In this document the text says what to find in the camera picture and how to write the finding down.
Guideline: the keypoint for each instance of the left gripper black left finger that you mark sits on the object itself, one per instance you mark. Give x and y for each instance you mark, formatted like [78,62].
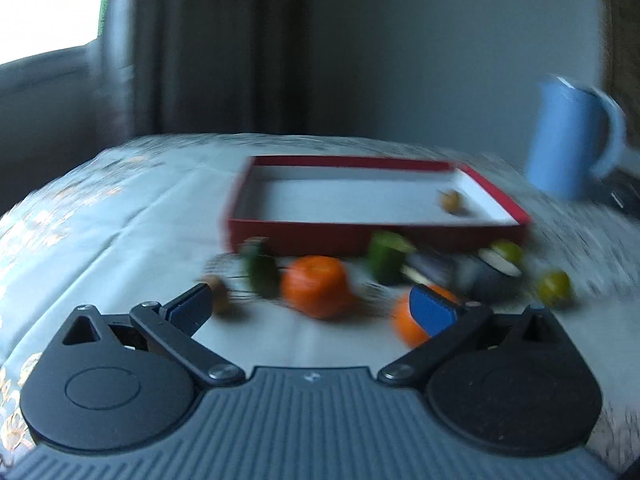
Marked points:
[150,345]

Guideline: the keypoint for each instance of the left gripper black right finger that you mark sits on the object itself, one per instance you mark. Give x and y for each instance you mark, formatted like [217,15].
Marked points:
[478,328]

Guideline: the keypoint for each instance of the brown round longan fruit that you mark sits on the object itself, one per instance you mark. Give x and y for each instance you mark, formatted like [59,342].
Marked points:
[451,201]

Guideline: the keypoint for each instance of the small brown longan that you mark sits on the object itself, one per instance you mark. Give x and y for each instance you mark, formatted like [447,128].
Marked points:
[220,293]

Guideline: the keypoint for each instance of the green cut lime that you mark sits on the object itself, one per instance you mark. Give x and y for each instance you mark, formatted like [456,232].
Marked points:
[387,253]

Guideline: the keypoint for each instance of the yellow-green small fruit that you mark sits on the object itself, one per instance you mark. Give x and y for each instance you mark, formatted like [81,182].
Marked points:
[554,289]

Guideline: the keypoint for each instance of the white floral tablecloth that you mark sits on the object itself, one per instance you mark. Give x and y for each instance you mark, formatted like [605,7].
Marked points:
[145,220]

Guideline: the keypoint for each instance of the dark green lime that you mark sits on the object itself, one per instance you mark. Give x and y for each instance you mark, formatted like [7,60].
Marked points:
[260,267]

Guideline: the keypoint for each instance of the large orange tangerine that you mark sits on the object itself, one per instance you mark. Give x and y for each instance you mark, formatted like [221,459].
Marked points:
[317,286]

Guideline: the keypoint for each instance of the red shallow cardboard box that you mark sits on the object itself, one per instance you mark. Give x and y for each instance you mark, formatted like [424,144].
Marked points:
[331,205]

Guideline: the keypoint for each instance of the light blue electric kettle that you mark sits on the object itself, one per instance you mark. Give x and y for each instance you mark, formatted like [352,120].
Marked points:
[579,139]

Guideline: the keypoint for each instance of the brown patterned curtain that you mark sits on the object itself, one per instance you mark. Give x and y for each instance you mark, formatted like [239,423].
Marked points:
[194,66]

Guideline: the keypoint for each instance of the window with grey frame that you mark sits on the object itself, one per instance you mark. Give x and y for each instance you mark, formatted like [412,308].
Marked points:
[47,45]

